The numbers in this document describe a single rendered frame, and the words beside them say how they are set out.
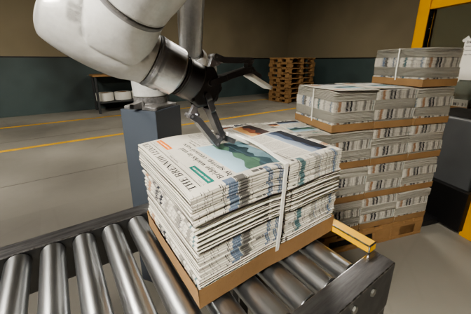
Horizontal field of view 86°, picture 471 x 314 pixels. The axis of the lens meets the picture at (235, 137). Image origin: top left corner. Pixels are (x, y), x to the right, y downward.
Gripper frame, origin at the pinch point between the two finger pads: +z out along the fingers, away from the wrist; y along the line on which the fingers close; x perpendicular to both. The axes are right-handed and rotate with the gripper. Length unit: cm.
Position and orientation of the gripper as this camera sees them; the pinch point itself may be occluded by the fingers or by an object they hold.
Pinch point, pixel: (254, 113)
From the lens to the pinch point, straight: 59.5
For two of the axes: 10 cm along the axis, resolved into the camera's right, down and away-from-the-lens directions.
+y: -3.8, 9.3, 0.1
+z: 7.3, 2.9, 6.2
